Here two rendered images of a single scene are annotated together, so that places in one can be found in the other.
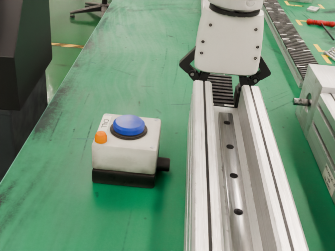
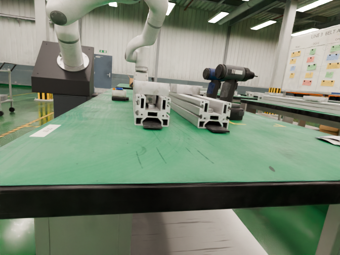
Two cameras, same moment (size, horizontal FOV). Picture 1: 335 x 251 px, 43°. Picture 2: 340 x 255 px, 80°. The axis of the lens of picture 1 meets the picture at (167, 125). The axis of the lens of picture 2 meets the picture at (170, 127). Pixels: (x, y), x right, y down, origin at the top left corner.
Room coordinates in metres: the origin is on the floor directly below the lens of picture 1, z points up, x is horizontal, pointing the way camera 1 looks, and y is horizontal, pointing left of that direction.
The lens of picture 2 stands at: (-0.80, -0.01, 0.91)
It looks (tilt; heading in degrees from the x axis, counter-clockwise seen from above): 12 degrees down; 348
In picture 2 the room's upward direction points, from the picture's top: 5 degrees clockwise
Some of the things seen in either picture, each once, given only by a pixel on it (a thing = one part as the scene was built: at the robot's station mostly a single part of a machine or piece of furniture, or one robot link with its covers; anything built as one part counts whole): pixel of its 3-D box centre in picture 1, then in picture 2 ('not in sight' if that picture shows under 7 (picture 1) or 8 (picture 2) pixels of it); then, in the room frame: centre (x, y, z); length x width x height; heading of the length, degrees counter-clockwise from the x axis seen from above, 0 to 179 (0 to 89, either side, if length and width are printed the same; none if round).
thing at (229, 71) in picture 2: not in sight; (235, 93); (0.00, -0.45, 0.89); 0.20 x 0.08 x 0.22; 98
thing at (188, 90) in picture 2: not in sight; (183, 91); (0.17, -0.27, 0.87); 0.16 x 0.11 x 0.07; 0
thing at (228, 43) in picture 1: (230, 37); (140, 78); (0.63, -0.08, 0.92); 0.10 x 0.07 x 0.11; 90
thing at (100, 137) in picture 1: (100, 136); not in sight; (0.43, 0.08, 0.85); 0.02 x 0.02 x 0.01
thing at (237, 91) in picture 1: (245, 92); not in sight; (0.63, -0.12, 0.83); 0.03 x 0.03 x 0.07; 0
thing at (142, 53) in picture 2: not in sight; (141, 56); (0.63, -0.08, 1.06); 0.09 x 0.08 x 0.13; 104
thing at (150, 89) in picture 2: not in sight; (149, 91); (-0.07, -0.08, 0.87); 0.16 x 0.11 x 0.07; 0
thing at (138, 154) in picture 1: (134, 149); (120, 94); (0.46, 0.04, 0.81); 0.10 x 0.08 x 0.06; 90
